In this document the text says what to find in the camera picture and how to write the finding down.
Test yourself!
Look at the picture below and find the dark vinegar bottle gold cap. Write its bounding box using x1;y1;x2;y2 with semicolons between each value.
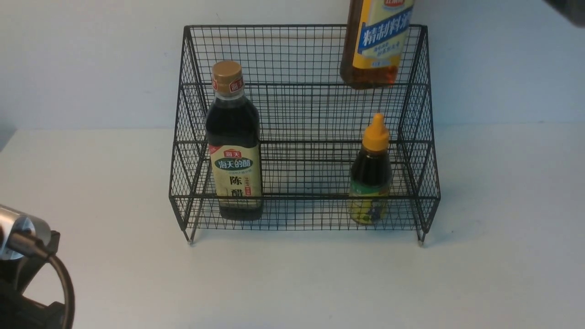
205;60;263;221

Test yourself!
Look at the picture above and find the oyster sauce bottle yellow cap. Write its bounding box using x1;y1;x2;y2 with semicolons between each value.
348;113;393;225

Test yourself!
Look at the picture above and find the cooking wine bottle yellow label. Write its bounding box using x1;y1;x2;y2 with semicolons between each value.
339;0;415;90

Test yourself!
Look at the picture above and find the left robot arm silver black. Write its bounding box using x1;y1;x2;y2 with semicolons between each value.
0;205;65;329

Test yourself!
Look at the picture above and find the right robot arm dark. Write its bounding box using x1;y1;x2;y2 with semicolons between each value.
544;0;585;28

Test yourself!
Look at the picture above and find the black wire mesh shelf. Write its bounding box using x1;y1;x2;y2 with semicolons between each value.
169;24;441;246

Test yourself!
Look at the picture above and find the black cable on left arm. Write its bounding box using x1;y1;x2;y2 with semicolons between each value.
7;231;76;329

